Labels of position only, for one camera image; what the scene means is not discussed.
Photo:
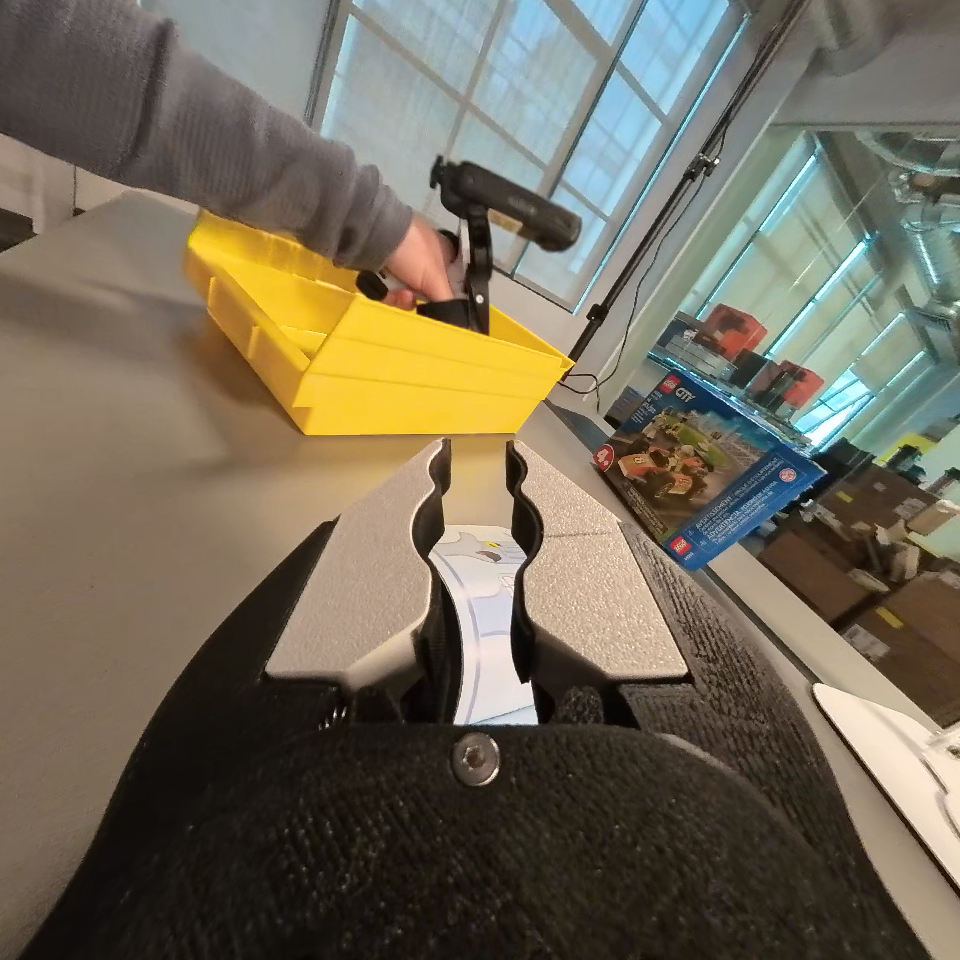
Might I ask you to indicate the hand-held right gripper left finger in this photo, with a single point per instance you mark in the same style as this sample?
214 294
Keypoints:
360 592

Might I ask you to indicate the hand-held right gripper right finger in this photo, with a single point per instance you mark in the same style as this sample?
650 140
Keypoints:
600 600

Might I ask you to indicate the lego instruction booklet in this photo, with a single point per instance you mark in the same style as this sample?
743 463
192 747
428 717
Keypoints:
487 637

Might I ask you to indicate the blue lego box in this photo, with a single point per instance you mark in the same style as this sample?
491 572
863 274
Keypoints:
712 472

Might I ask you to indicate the yellow plastic bin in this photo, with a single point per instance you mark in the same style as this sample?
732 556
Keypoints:
420 375

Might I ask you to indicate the person's left forearm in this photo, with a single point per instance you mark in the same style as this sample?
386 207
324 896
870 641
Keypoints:
187 127

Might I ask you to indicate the person's left hand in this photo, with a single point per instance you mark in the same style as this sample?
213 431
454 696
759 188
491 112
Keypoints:
424 266

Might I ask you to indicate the large grid window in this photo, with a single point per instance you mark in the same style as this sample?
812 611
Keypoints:
525 112

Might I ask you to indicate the black pole stand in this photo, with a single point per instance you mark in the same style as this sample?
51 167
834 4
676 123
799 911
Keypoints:
675 202

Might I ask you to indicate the long metal storage shelf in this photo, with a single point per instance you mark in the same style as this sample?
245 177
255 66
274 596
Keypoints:
697 352

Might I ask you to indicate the red storage crate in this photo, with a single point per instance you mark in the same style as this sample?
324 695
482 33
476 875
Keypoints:
795 382
739 330

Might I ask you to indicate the pile of cardboard boxes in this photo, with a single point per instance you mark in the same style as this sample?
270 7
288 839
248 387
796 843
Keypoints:
862 570

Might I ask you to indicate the wooden book stand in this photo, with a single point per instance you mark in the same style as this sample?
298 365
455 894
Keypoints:
885 742

